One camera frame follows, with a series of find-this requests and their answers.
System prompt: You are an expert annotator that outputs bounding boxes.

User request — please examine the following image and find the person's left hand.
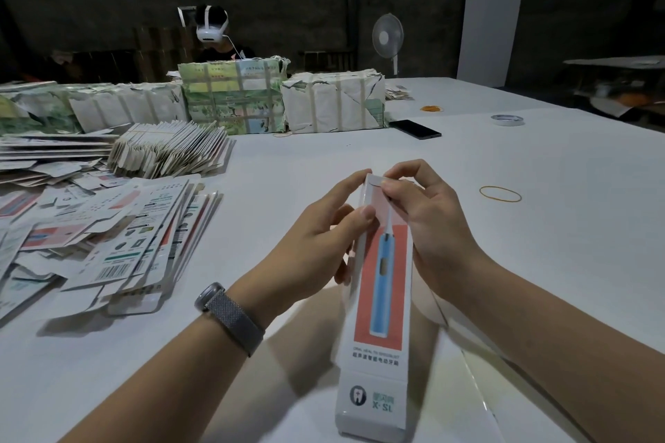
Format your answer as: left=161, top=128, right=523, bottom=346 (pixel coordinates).
left=229, top=168, right=378, bottom=329

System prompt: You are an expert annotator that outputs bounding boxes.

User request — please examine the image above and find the person's right hand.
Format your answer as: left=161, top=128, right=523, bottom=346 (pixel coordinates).
left=381, top=158, right=490, bottom=304

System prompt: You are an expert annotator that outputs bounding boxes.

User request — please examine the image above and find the white toothbrush carton box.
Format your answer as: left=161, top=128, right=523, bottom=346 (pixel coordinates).
left=335, top=172, right=415, bottom=443

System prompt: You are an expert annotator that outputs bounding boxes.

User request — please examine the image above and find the fanned stack of white cartons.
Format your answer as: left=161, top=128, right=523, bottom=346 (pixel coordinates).
left=107, top=120, right=235, bottom=179

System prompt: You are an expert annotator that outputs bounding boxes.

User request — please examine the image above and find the pile of cartons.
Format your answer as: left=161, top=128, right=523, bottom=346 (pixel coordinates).
left=0, top=124, right=224, bottom=327

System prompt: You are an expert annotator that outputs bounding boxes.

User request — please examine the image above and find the person's left forearm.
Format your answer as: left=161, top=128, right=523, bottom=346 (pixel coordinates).
left=60, top=313, right=251, bottom=443

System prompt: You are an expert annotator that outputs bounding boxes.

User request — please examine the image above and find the person's right forearm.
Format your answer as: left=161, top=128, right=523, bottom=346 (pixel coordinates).
left=452, top=255, right=665, bottom=443

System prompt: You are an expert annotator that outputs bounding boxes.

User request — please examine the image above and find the thin tan rubber band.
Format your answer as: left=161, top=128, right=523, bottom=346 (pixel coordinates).
left=479, top=185, right=524, bottom=204

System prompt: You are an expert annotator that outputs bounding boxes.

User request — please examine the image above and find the grey band wristwatch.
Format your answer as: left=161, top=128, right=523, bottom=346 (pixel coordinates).
left=194, top=282, right=266, bottom=358

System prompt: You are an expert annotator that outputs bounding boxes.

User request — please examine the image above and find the black smartphone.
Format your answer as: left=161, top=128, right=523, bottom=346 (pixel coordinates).
left=389, top=118, right=443, bottom=141

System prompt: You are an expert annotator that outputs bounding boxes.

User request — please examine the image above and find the green printed wrapped bundle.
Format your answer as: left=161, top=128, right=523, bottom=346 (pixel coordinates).
left=177, top=55, right=291, bottom=136

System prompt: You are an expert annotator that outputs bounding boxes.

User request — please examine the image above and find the dark wooden chair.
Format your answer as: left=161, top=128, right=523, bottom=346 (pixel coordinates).
left=299, top=49, right=355, bottom=72

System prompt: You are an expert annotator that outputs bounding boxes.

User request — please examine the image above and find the white standing fan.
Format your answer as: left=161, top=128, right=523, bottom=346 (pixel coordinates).
left=372, top=12, right=405, bottom=78

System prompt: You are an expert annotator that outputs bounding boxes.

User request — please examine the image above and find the white board panel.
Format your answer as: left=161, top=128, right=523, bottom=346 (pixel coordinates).
left=457, top=0, right=528, bottom=89

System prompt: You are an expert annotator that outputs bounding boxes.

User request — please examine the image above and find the cluttered side table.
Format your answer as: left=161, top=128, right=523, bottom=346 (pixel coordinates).
left=564, top=54, right=665, bottom=127

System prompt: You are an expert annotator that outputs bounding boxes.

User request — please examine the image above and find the stack of brown cartons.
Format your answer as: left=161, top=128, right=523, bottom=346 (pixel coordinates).
left=133, top=25, right=193, bottom=80

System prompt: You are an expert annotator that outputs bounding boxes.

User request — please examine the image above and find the row of white wrapped bundles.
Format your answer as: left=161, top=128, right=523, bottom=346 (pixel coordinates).
left=0, top=80, right=190, bottom=136

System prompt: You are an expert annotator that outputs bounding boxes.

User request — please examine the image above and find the white strapped wrapped bundle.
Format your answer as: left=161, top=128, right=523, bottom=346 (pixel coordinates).
left=281, top=69, right=388, bottom=134

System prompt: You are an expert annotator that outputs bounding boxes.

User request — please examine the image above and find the white head-mounted camera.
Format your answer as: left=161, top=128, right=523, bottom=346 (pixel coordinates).
left=177, top=4, right=232, bottom=42

